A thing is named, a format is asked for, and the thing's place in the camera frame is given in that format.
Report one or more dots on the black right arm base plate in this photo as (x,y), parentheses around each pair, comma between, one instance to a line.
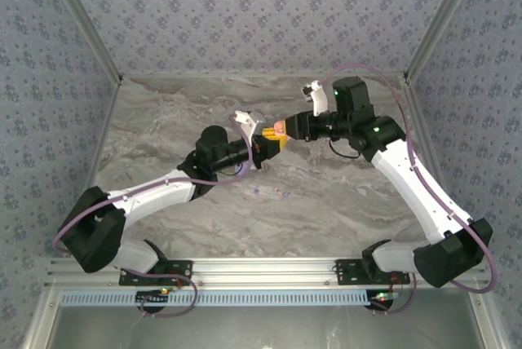
(350,273)

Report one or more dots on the small black controller board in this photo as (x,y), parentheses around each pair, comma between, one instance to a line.
(381,298)
(153,297)

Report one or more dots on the wide aluminium extrusion beam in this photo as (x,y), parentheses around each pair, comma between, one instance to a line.
(261,271)

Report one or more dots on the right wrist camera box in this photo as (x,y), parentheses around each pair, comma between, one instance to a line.
(318,100)

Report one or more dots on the pink earbud charging case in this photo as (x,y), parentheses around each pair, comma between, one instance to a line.
(278,129)

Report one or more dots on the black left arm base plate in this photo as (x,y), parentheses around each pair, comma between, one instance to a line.
(179,266)

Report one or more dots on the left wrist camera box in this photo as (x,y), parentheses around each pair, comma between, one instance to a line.
(250,120)

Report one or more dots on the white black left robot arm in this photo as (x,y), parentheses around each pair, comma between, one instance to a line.
(155,198)

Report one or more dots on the aluminium frame post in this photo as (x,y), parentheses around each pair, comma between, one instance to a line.
(440,18)
(85,18)

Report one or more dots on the grey metal sheet panel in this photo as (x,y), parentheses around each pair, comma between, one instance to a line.
(261,328)

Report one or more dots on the thin aluminium frame bar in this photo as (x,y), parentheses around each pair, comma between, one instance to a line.
(228,75)

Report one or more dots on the aluminium table edge rail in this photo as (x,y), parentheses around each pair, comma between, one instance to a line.
(107,120)
(429,161)

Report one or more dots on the aluminium frame leg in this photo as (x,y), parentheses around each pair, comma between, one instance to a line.
(42,316)
(485,320)

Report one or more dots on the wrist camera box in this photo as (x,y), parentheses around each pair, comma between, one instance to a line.
(318,100)
(250,120)

